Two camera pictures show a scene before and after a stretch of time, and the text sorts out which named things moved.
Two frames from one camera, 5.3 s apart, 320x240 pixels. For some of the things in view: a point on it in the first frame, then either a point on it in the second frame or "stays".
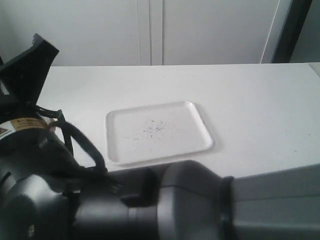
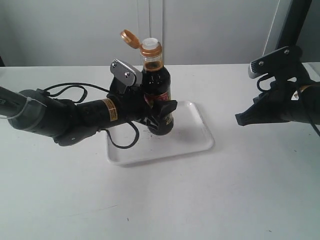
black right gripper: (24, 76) -> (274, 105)
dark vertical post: (296, 15) stays
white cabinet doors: (145, 32) stays
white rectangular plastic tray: (144, 133) stays
